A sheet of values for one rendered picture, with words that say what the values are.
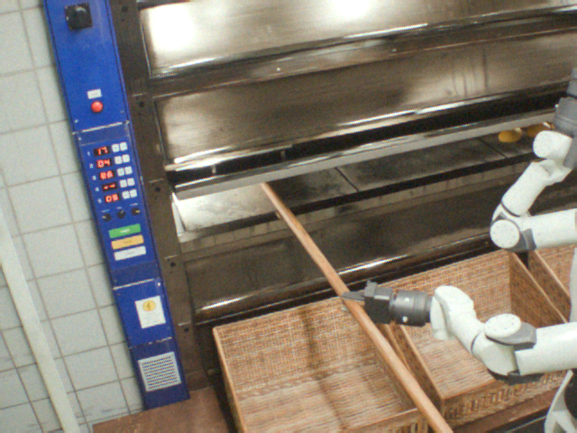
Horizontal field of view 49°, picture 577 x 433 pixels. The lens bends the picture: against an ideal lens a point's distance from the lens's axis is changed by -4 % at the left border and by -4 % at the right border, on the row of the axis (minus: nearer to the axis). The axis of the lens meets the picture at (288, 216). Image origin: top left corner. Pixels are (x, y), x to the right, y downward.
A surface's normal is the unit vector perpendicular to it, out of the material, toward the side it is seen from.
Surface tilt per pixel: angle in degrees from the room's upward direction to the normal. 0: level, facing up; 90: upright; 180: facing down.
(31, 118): 90
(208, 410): 0
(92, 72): 90
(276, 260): 70
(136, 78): 90
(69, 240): 90
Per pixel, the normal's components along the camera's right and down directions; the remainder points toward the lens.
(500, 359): -0.52, 0.42
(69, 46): 0.31, 0.45
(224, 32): 0.26, 0.12
